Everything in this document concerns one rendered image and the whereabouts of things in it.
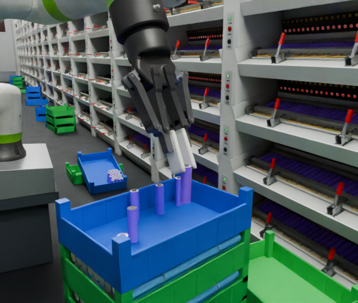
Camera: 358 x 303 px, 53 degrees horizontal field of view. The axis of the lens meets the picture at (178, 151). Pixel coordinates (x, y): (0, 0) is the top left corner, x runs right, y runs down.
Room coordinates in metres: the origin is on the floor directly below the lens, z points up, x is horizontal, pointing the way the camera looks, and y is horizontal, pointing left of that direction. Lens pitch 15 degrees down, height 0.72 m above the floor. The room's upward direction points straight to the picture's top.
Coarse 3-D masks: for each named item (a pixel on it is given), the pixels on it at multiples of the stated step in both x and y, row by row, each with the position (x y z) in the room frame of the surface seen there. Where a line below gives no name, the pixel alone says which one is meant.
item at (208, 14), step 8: (192, 0) 1.94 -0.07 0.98; (200, 0) 1.87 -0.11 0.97; (168, 8) 1.95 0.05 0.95; (208, 8) 1.48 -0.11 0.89; (216, 8) 1.43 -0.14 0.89; (168, 16) 1.81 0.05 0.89; (176, 16) 1.72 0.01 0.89; (184, 16) 1.65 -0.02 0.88; (192, 16) 1.60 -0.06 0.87; (200, 16) 1.54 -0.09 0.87; (208, 16) 1.49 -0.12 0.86; (216, 16) 1.44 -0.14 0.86; (176, 24) 1.74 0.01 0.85; (184, 24) 1.67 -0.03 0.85
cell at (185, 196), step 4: (184, 164) 0.56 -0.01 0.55; (188, 168) 0.55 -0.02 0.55; (184, 172) 0.55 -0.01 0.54; (188, 172) 0.55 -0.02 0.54; (184, 176) 0.55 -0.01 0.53; (188, 176) 0.55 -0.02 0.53; (184, 180) 0.55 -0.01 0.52; (188, 180) 0.55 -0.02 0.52; (184, 184) 0.55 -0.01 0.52; (188, 184) 0.55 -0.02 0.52; (184, 188) 0.55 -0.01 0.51; (188, 188) 0.55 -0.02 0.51; (184, 192) 0.55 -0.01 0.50; (188, 192) 0.55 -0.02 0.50; (184, 196) 0.55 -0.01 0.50; (188, 196) 0.55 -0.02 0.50; (180, 200) 0.56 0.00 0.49; (184, 200) 0.55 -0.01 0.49; (188, 200) 0.55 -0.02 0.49
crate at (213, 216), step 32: (128, 192) 0.68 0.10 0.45; (192, 192) 0.75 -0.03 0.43; (224, 192) 0.68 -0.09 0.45; (64, 224) 0.55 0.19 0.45; (96, 224) 0.63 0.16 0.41; (160, 224) 0.64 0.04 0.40; (192, 224) 0.64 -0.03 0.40; (224, 224) 0.58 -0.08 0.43; (96, 256) 0.48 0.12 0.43; (128, 256) 0.44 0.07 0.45; (160, 256) 0.48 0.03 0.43; (192, 256) 0.52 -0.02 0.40; (128, 288) 0.44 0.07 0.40
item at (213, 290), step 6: (228, 276) 0.61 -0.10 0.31; (234, 276) 0.61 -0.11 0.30; (222, 282) 0.59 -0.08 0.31; (228, 282) 0.60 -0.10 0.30; (210, 288) 0.57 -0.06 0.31; (216, 288) 0.58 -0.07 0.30; (222, 288) 0.60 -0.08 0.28; (204, 294) 0.56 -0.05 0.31; (210, 294) 0.57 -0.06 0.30; (78, 300) 0.55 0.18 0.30; (192, 300) 0.54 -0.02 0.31; (198, 300) 0.54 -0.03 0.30; (204, 300) 0.57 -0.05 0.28
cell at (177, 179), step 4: (180, 176) 0.73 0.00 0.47; (176, 180) 0.72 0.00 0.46; (180, 180) 0.72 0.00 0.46; (176, 184) 0.72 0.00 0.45; (180, 184) 0.72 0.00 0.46; (176, 188) 0.72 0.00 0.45; (180, 188) 0.72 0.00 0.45; (176, 192) 0.72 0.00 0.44; (180, 192) 0.72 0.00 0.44; (176, 196) 0.72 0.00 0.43; (180, 196) 0.72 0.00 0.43; (176, 200) 0.72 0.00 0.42; (176, 204) 0.72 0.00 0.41; (180, 204) 0.72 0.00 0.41
